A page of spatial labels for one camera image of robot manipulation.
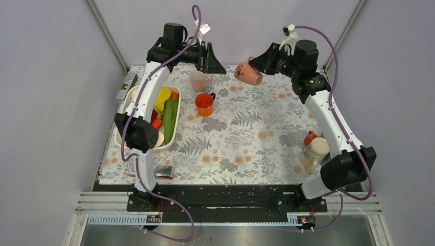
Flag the grey box at wall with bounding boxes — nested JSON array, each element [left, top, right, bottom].
[[115, 71, 138, 103]]

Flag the silver snack packet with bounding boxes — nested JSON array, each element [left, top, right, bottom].
[[128, 164, 173, 180]]

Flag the floral table mat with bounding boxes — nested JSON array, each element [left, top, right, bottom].
[[98, 64, 356, 186]]

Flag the salmon pink floral mug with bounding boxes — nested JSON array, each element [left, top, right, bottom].
[[234, 56, 263, 86]]

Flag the cream floral mug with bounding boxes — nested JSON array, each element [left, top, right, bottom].
[[299, 137, 330, 175]]

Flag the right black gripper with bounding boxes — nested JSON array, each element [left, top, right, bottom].
[[249, 43, 301, 79]]

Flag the white cable duct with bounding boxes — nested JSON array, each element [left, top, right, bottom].
[[87, 213, 317, 226]]

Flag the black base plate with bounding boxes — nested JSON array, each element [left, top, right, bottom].
[[127, 184, 328, 223]]

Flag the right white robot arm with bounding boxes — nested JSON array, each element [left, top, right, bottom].
[[248, 39, 377, 211]]

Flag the toy yellow cabbage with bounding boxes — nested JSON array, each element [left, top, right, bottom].
[[153, 88, 172, 115]]

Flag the orange mug black rim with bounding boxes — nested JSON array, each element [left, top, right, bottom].
[[195, 93, 216, 117]]

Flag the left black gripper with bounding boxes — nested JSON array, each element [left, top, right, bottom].
[[175, 40, 226, 73]]

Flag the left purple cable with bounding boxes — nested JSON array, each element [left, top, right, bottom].
[[121, 4, 203, 242]]

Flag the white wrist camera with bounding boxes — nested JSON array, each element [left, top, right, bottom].
[[194, 19, 211, 44], [279, 24, 299, 52]]

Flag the toy mushroom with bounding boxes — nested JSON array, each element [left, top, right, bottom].
[[155, 132, 165, 148]]

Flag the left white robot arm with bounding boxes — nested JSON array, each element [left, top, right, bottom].
[[114, 20, 226, 211]]

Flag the toy green bok choy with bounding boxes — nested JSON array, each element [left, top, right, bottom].
[[163, 97, 179, 145]]

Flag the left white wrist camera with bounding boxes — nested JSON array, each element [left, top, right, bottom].
[[194, 19, 211, 44]]

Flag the small red-orange mug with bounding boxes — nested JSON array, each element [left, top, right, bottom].
[[303, 131, 318, 146]]

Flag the light pink mug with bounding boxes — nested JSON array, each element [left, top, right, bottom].
[[189, 69, 214, 92]]

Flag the white plastic tray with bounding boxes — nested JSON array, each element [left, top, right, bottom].
[[113, 85, 182, 152]]

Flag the toy carrot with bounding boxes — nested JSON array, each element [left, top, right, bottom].
[[150, 110, 163, 130]]

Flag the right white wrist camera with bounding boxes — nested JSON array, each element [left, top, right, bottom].
[[279, 24, 299, 52]]

